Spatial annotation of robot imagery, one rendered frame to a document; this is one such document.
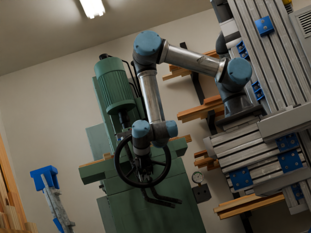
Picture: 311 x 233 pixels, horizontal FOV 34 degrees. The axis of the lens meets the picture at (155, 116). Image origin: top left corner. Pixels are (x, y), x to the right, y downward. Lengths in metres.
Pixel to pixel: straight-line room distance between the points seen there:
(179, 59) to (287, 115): 0.52
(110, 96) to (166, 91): 2.48
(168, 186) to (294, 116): 0.86
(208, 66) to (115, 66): 0.87
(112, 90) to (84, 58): 2.72
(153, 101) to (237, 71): 0.40
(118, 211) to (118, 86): 0.73
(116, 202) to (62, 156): 2.73
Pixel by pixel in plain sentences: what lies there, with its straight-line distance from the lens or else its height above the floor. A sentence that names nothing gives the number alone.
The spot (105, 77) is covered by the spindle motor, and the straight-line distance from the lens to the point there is 2.99.
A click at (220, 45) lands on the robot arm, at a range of 3.02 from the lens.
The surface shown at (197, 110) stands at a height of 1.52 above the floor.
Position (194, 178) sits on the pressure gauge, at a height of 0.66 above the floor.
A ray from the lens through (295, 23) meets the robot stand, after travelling 2.58.
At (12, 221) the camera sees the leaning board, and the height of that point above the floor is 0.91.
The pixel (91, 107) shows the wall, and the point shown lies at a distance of 5.44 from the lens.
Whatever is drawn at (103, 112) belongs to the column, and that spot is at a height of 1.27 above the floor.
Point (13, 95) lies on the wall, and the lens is 5.71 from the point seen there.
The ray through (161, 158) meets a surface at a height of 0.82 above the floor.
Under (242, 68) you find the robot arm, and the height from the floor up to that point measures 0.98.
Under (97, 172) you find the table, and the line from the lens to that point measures 2.74.
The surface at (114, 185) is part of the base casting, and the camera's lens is 2.72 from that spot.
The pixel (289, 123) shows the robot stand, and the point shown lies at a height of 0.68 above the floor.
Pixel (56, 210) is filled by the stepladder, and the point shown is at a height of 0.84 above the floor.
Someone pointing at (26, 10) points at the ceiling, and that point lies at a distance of 4.73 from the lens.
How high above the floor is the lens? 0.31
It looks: 15 degrees up
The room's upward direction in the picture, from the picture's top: 18 degrees counter-clockwise
